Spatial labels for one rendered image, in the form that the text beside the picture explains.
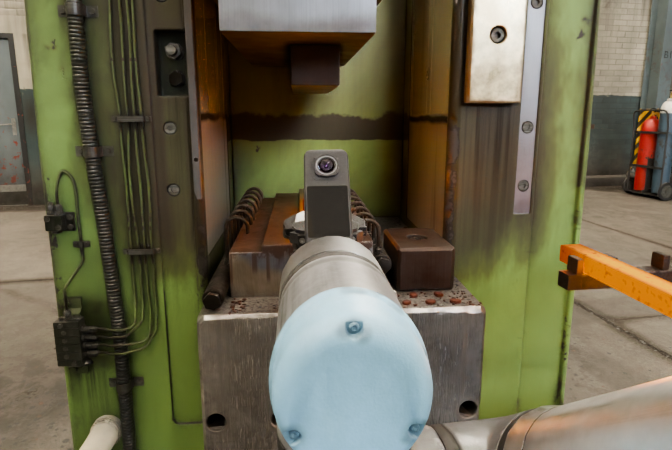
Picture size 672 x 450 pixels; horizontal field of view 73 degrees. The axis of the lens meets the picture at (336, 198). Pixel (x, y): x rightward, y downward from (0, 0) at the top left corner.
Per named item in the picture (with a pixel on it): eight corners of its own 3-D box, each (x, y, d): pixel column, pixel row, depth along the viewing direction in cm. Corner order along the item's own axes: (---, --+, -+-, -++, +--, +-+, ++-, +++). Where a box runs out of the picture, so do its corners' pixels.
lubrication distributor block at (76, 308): (96, 382, 76) (88, 304, 73) (57, 384, 75) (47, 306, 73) (105, 371, 79) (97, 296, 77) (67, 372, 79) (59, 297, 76)
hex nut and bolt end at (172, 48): (182, 86, 72) (180, 40, 71) (164, 86, 72) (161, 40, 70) (186, 87, 74) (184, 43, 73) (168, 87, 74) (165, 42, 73)
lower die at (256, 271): (372, 293, 66) (373, 235, 64) (230, 297, 64) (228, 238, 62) (343, 224, 107) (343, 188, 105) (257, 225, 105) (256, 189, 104)
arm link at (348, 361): (268, 497, 25) (262, 324, 23) (278, 368, 37) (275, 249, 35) (439, 486, 25) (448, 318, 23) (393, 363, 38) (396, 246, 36)
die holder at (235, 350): (469, 586, 69) (487, 307, 61) (212, 607, 66) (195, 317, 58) (393, 376, 124) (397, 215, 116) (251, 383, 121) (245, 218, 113)
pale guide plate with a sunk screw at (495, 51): (521, 102, 75) (529, -9, 71) (467, 102, 74) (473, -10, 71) (515, 103, 77) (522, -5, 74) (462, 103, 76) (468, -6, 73)
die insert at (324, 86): (340, 85, 70) (340, 44, 69) (290, 85, 69) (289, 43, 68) (327, 94, 99) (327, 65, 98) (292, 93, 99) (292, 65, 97)
